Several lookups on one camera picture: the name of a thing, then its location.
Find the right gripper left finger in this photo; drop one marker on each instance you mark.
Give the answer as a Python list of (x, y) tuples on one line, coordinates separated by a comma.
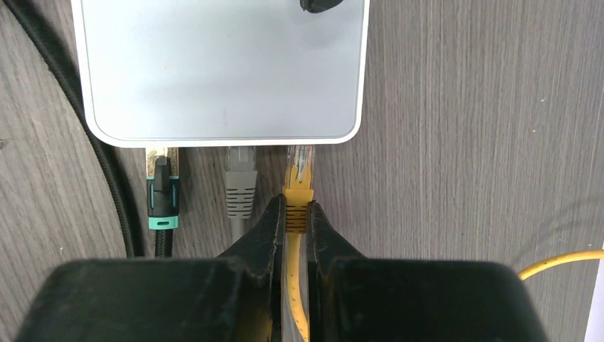
[(235, 296)]

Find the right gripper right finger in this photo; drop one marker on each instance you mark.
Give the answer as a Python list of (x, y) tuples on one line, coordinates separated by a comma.
[(356, 298)]

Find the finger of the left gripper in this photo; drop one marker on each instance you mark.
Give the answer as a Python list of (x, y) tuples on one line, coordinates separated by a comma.
[(318, 6)]

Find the white network switch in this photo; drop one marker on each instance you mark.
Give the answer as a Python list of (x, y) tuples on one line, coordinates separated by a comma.
[(221, 73)]

